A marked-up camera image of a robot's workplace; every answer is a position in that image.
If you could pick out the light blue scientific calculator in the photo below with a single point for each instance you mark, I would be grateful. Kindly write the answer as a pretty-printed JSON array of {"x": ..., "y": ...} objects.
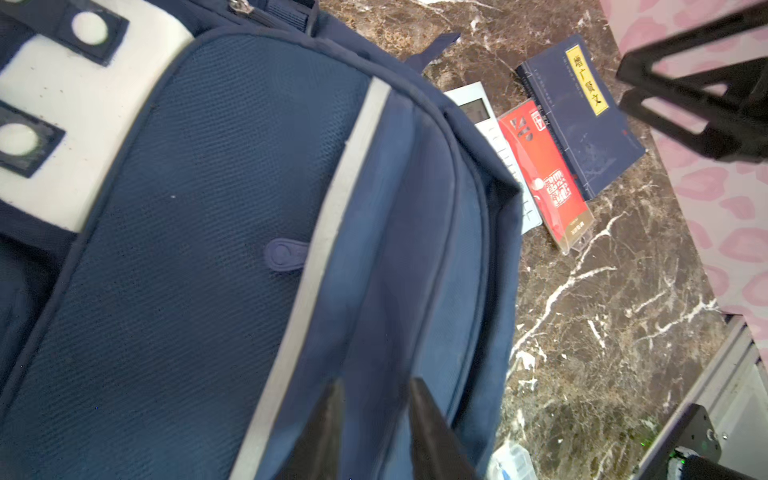
[{"x": 473, "y": 101}]

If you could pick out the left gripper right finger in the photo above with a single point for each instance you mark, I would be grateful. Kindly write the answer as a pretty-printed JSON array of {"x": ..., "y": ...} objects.
[{"x": 435, "y": 451}]

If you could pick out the navy book far right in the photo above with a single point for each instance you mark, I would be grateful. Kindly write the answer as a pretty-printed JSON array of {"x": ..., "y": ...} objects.
[{"x": 591, "y": 132}]

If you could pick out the clear plastic pen case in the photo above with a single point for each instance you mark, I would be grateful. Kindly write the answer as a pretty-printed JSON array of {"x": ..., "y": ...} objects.
[{"x": 511, "y": 461}]

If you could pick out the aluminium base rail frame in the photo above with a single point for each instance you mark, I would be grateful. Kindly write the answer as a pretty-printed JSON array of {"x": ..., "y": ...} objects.
[{"x": 720, "y": 429}]

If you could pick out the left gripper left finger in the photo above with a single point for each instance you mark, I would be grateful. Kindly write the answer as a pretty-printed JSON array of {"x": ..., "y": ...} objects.
[{"x": 317, "y": 451}]

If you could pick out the navy blue student backpack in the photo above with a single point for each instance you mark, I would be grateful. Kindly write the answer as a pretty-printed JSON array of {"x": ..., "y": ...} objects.
[{"x": 210, "y": 210}]

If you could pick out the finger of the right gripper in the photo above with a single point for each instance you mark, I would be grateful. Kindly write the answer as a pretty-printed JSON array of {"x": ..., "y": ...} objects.
[{"x": 731, "y": 100}]

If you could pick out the red small book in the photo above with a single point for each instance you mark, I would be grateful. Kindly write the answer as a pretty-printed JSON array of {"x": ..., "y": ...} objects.
[{"x": 561, "y": 205}]

